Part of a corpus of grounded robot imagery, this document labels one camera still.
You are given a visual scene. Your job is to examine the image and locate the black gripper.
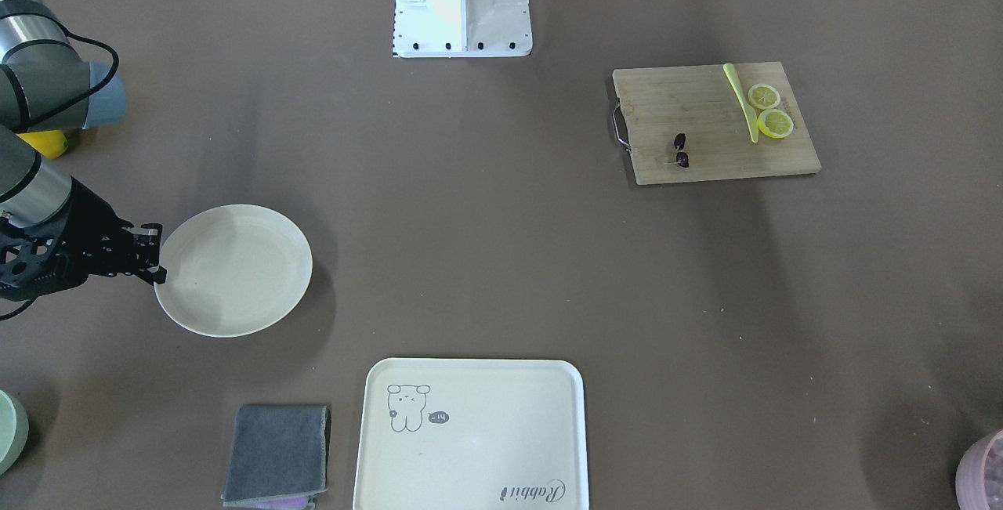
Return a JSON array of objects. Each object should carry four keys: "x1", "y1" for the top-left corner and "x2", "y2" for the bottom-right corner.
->
[{"x1": 1, "y1": 180, "x2": 166, "y2": 302}]

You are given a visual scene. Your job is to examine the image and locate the cream round plate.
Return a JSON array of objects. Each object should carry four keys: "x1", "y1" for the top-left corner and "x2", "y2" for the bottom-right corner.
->
[{"x1": 154, "y1": 204, "x2": 314, "y2": 338}]

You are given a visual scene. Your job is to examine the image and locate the dark red cherry pair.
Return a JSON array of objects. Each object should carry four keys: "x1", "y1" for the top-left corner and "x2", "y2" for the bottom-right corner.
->
[{"x1": 672, "y1": 132, "x2": 690, "y2": 168}]

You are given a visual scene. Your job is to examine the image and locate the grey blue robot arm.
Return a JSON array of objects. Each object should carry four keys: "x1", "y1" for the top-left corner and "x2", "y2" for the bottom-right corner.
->
[{"x1": 1, "y1": 0, "x2": 166, "y2": 304}]

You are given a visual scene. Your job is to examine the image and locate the cream rectangular tray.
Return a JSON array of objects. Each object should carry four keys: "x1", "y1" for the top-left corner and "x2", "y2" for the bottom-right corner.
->
[{"x1": 353, "y1": 357, "x2": 590, "y2": 509}]

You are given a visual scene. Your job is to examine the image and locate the yellow lemon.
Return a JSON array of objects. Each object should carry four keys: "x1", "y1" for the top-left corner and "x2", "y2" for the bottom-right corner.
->
[{"x1": 18, "y1": 129, "x2": 71, "y2": 160}]

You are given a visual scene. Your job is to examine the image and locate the light green bowl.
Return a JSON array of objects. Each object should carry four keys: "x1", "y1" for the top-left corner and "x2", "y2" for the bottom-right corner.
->
[{"x1": 1, "y1": 391, "x2": 30, "y2": 475}]

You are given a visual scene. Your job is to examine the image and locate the grey folded cloth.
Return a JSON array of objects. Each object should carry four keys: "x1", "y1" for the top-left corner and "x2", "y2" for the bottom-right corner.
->
[{"x1": 221, "y1": 404, "x2": 330, "y2": 509}]

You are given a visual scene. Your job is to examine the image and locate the wooden cutting board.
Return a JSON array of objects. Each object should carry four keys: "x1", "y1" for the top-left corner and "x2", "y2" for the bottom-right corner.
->
[{"x1": 612, "y1": 61, "x2": 821, "y2": 186}]

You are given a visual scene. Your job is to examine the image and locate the yellow plastic knife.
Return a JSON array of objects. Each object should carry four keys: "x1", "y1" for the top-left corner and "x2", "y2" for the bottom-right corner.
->
[{"x1": 722, "y1": 63, "x2": 759, "y2": 143}]

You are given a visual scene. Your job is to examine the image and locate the lemon slice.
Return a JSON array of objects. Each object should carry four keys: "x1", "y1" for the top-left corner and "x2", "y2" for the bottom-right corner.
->
[
  {"x1": 748, "y1": 84, "x2": 781, "y2": 111},
  {"x1": 757, "y1": 109, "x2": 795, "y2": 139}
]

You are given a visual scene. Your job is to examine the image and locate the pink bowl with ice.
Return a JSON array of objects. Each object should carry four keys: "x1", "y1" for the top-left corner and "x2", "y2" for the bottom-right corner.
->
[{"x1": 955, "y1": 430, "x2": 1002, "y2": 509}]

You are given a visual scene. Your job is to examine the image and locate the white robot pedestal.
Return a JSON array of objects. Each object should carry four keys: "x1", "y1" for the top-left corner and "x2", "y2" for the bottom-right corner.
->
[{"x1": 392, "y1": 0, "x2": 534, "y2": 58}]

